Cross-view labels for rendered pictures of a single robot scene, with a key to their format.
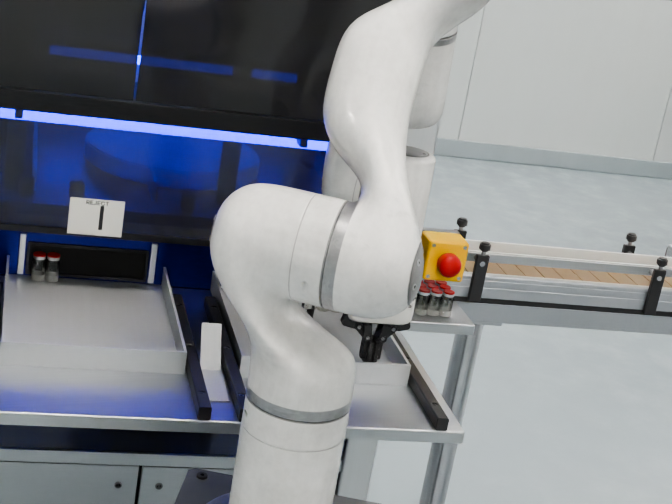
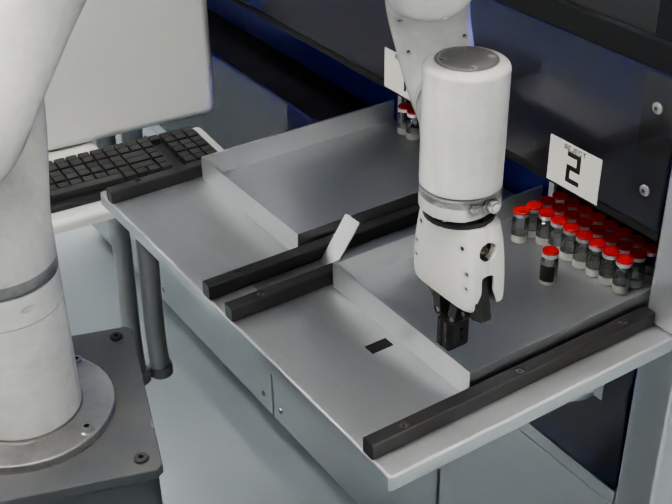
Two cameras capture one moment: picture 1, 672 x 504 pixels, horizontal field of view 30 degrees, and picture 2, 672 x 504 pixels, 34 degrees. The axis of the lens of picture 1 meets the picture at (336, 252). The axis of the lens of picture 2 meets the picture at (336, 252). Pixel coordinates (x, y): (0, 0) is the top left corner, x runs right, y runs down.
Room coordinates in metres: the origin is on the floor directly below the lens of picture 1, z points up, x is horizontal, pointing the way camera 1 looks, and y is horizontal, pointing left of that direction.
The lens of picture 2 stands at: (1.34, -0.97, 1.64)
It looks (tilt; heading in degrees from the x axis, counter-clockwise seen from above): 32 degrees down; 72
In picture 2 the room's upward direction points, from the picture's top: 1 degrees counter-clockwise
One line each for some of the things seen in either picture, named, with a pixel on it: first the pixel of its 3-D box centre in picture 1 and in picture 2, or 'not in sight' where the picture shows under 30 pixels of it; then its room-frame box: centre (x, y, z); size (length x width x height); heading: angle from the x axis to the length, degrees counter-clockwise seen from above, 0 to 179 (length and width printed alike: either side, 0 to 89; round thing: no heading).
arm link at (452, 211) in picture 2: not in sight; (461, 195); (1.75, -0.08, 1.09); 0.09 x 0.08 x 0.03; 106
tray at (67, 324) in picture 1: (90, 311); (350, 170); (1.78, 0.36, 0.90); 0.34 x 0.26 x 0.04; 16
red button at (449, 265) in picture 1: (448, 264); not in sight; (2.01, -0.19, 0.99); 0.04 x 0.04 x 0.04; 16
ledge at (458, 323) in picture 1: (428, 312); not in sight; (2.10, -0.18, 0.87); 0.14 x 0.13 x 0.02; 16
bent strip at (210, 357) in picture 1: (215, 361); (306, 254); (1.65, 0.14, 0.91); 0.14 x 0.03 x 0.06; 16
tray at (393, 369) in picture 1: (304, 325); (509, 278); (1.87, 0.03, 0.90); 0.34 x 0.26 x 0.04; 16
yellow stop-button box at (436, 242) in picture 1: (440, 254); not in sight; (2.05, -0.18, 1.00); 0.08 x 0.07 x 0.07; 16
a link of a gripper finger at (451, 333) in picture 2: (382, 343); (463, 327); (1.76, -0.09, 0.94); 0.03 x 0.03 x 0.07; 16
